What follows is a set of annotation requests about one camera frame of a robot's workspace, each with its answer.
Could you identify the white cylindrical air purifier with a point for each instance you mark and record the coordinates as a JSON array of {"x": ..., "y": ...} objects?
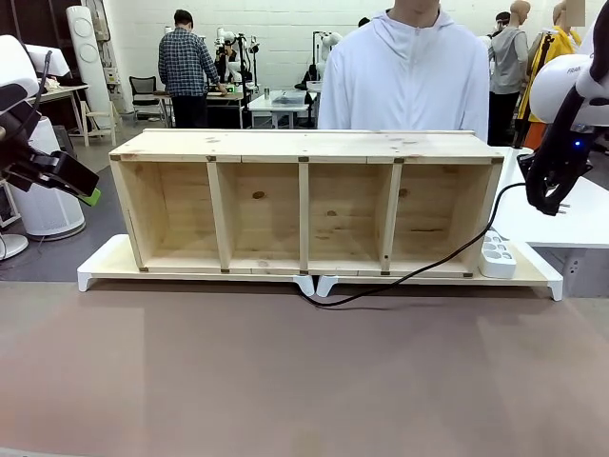
[{"x": 47, "y": 214}]

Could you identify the white round fan base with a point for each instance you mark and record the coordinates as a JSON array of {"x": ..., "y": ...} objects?
[{"x": 12, "y": 245}]

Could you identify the black stand with orange band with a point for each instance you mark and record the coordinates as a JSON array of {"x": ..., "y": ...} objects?
[{"x": 535, "y": 85}]

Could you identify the person in plaid shirt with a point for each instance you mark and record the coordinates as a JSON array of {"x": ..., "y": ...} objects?
[{"x": 185, "y": 62}]

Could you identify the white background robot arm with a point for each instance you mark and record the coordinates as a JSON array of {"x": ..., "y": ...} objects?
[
  {"x": 226, "y": 40},
  {"x": 329, "y": 43}
]

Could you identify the mannequin in yellow jacket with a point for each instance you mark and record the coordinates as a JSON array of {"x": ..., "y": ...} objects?
[{"x": 540, "y": 52}]

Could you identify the small white table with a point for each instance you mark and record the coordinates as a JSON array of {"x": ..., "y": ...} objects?
[{"x": 278, "y": 107}]

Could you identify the mannequin in grey hoodie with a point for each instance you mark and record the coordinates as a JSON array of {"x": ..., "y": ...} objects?
[{"x": 509, "y": 62}]

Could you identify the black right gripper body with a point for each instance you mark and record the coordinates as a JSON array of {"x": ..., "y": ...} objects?
[{"x": 581, "y": 152}]

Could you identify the wooden four-compartment shelf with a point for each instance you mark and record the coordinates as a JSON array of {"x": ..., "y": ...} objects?
[{"x": 304, "y": 147}]

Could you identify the person in white hoodie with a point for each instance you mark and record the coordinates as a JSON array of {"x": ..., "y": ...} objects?
[{"x": 409, "y": 71}]

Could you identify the white side table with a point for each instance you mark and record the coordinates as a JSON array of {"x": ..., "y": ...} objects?
[{"x": 533, "y": 224}]

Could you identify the white power strip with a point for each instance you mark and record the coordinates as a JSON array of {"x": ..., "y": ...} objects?
[{"x": 497, "y": 254}]

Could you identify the black mesh office chair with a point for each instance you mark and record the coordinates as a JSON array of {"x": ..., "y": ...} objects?
[{"x": 143, "y": 90}]

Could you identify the dark workbench table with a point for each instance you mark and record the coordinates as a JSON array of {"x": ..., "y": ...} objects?
[{"x": 223, "y": 102}]

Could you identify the light wooden desk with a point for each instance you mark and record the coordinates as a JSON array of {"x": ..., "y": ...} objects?
[{"x": 62, "y": 90}]

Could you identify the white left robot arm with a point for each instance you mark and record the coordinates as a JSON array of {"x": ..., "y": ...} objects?
[{"x": 19, "y": 62}]

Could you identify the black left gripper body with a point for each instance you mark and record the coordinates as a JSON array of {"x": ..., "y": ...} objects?
[{"x": 16, "y": 138}]

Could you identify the tall white air conditioner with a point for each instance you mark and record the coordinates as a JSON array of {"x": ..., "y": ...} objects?
[{"x": 88, "y": 57}]

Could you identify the light wooden stool frame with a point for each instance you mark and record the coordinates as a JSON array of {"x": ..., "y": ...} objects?
[{"x": 100, "y": 119}]

